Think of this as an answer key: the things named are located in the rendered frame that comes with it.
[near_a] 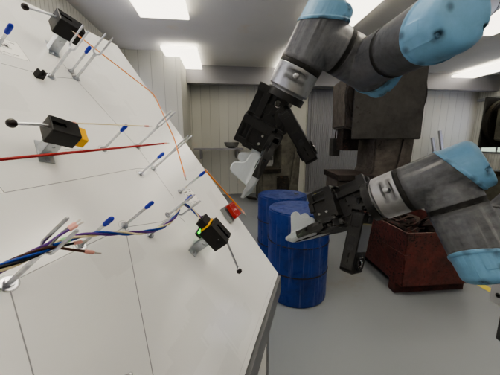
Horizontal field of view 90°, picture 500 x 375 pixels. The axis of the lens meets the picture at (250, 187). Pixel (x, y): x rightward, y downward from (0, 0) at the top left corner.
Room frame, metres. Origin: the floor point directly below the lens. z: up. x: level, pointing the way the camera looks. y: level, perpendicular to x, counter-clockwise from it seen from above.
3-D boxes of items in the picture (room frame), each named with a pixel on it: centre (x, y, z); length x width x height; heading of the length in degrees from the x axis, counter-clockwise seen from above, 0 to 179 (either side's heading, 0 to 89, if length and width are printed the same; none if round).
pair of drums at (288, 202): (2.36, -0.38, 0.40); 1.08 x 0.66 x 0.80; 174
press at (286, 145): (5.80, -0.52, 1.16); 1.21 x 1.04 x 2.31; 97
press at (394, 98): (3.88, -1.69, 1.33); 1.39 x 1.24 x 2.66; 95
